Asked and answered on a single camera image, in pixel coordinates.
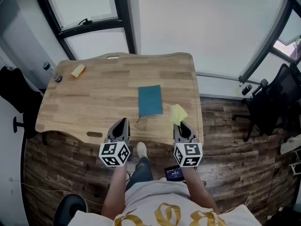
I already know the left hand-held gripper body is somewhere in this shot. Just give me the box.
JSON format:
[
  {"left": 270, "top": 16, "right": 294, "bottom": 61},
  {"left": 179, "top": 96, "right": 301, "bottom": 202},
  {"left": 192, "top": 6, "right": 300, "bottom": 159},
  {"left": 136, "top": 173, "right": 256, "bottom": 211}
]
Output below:
[{"left": 98, "top": 135, "right": 131, "bottom": 168}]

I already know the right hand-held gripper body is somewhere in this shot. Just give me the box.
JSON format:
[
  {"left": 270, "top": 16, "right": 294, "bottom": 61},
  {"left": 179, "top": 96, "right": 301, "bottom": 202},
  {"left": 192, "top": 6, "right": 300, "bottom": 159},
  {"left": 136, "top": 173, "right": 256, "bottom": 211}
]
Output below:
[{"left": 173, "top": 135, "right": 204, "bottom": 168}]

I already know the yellow cloth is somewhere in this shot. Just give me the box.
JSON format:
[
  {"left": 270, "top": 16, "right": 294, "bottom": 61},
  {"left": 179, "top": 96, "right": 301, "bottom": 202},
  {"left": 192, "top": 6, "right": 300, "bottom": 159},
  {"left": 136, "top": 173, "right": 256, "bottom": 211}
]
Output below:
[{"left": 169, "top": 104, "right": 189, "bottom": 129}]

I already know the teal notebook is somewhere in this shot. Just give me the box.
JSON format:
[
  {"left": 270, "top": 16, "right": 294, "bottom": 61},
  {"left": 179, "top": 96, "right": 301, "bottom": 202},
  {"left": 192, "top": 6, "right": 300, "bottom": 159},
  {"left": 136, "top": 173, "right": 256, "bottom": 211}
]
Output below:
[{"left": 136, "top": 85, "right": 164, "bottom": 124}]

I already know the person's right forearm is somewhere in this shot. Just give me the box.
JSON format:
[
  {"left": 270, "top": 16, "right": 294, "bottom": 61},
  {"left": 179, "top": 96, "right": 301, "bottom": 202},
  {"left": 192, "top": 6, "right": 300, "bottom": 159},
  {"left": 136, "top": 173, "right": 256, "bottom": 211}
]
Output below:
[{"left": 181, "top": 165, "right": 221, "bottom": 214}]

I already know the person's left forearm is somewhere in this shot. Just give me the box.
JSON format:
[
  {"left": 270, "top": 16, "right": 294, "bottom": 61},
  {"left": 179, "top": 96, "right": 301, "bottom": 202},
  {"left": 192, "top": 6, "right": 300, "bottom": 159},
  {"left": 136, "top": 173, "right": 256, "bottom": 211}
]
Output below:
[{"left": 101, "top": 164, "right": 129, "bottom": 222}]

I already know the person's white shoe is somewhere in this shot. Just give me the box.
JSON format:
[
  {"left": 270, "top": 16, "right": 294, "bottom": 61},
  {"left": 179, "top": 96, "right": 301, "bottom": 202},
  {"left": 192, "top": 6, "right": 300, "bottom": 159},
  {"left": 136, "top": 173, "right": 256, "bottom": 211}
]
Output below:
[{"left": 136, "top": 142, "right": 148, "bottom": 160}]

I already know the person's blue jeans leg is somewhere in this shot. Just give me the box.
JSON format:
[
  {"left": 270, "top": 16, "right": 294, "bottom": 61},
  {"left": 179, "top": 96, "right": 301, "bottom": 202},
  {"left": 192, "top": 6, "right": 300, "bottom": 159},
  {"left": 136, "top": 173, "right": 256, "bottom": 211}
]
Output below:
[{"left": 126, "top": 156, "right": 154, "bottom": 192}]

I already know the person's grey shirt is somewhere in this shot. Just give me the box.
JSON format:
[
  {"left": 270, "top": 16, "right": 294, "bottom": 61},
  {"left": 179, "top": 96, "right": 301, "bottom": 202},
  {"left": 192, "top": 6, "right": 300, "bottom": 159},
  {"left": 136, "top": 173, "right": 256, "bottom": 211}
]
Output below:
[{"left": 124, "top": 180, "right": 191, "bottom": 215}]

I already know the white cushion with gold print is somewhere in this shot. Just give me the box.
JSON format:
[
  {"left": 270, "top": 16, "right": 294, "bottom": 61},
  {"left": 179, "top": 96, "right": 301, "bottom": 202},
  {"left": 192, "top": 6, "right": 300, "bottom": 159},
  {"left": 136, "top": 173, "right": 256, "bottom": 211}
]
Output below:
[{"left": 67, "top": 202, "right": 262, "bottom": 226}]

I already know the yellow sponge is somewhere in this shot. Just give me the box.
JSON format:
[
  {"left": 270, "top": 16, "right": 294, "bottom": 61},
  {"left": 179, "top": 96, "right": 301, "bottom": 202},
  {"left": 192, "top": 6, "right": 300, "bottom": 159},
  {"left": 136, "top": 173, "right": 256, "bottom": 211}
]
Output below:
[{"left": 71, "top": 64, "right": 86, "bottom": 79}]

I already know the black bottle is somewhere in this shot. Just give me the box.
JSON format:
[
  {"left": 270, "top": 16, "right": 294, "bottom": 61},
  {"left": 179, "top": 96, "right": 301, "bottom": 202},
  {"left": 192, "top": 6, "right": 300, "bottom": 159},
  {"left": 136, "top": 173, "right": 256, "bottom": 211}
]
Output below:
[{"left": 241, "top": 84, "right": 253, "bottom": 96}]

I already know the black round stool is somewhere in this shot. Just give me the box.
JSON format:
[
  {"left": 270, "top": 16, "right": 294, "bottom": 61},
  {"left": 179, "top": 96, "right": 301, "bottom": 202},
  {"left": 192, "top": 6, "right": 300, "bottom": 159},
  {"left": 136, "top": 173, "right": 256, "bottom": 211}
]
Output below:
[{"left": 52, "top": 194, "right": 89, "bottom": 226}]

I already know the black mesh office chair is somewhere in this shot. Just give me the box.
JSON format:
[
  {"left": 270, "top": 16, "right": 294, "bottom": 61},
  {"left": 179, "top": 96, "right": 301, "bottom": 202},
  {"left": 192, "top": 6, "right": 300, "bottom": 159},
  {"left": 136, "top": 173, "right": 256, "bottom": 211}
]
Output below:
[{"left": 231, "top": 62, "right": 301, "bottom": 143}]

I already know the clear water bottle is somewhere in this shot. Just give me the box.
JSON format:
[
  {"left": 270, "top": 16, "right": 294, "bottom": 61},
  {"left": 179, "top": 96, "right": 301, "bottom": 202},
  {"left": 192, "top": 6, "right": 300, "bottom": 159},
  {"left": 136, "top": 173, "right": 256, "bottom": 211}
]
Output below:
[{"left": 42, "top": 61, "right": 56, "bottom": 77}]

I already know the black chair with armrest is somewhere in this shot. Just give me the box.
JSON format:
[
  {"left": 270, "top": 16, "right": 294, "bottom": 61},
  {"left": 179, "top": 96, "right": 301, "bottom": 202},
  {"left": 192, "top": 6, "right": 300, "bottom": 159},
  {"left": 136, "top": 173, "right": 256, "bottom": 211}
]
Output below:
[{"left": 0, "top": 65, "right": 45, "bottom": 140}]

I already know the white metal rack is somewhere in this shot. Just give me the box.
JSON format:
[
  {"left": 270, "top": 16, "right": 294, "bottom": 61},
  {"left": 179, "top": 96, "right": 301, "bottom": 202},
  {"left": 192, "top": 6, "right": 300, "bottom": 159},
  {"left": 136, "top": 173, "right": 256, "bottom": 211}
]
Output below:
[{"left": 288, "top": 149, "right": 301, "bottom": 175}]

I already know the thin yellow cable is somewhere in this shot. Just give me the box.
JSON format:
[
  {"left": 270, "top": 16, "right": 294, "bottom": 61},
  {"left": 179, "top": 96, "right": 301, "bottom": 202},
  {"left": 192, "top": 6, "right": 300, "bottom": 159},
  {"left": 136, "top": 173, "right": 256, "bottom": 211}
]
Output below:
[{"left": 20, "top": 182, "right": 104, "bottom": 206}]

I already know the thin black cable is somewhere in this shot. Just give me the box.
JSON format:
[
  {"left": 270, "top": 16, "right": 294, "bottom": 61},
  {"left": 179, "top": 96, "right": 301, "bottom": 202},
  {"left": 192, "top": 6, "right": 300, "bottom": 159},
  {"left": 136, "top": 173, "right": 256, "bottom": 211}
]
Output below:
[{"left": 253, "top": 167, "right": 282, "bottom": 212}]

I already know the black window frame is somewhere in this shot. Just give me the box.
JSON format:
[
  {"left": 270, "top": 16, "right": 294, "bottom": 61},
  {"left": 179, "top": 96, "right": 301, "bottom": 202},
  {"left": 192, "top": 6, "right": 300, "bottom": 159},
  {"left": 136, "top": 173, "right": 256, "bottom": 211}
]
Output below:
[{"left": 32, "top": 0, "right": 137, "bottom": 61}]

